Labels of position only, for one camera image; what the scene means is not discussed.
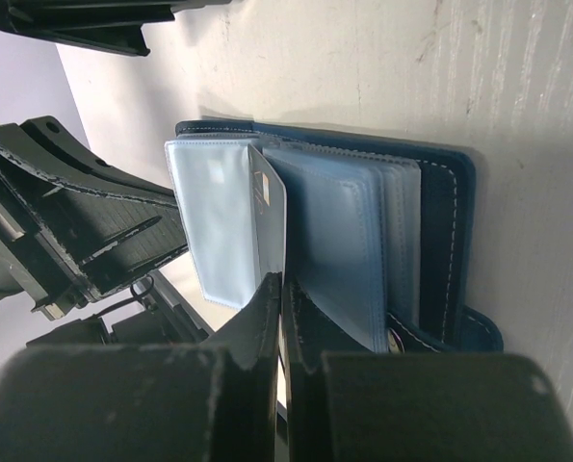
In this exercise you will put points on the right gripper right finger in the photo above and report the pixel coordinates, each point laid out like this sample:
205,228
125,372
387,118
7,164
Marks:
349,404

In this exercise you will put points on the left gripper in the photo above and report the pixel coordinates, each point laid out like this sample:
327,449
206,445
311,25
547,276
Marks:
59,244

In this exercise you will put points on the black card tray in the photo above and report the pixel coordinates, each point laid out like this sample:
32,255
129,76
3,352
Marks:
111,26

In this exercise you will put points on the blue leather card holder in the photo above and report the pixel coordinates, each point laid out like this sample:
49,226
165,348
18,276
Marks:
377,230

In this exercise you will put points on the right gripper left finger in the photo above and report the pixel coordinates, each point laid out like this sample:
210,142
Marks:
213,401

